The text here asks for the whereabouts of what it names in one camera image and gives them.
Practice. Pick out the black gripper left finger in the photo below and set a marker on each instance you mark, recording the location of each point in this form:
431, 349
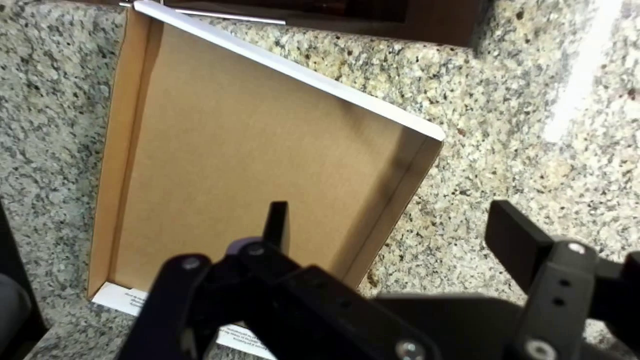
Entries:
280, 301

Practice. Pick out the shallow cardboard box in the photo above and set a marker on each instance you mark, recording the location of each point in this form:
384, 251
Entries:
252, 160

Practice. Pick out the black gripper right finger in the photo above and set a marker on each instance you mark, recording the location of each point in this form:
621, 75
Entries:
567, 287

